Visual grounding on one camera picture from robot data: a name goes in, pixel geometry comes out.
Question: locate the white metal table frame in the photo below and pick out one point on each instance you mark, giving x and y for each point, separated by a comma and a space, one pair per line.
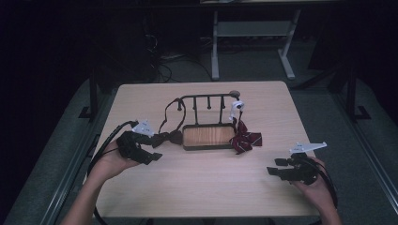
215, 47

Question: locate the black rack with wooden tray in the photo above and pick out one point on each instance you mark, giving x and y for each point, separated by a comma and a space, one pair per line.
208, 136

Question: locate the metal floor rail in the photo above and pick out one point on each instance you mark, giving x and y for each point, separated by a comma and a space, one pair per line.
62, 193
369, 146

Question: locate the red striped bow tie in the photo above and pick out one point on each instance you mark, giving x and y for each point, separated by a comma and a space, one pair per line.
245, 139

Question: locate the person's left hand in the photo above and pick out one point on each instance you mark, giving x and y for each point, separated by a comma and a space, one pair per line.
109, 164

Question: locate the black metal stand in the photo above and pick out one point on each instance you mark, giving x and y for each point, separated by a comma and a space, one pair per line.
351, 93
93, 93

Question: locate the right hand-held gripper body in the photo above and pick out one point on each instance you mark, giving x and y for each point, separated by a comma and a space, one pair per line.
303, 170

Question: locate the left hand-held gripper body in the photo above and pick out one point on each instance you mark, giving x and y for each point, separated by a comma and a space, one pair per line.
130, 146

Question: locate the person's right hand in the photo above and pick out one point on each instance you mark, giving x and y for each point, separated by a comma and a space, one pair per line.
320, 193

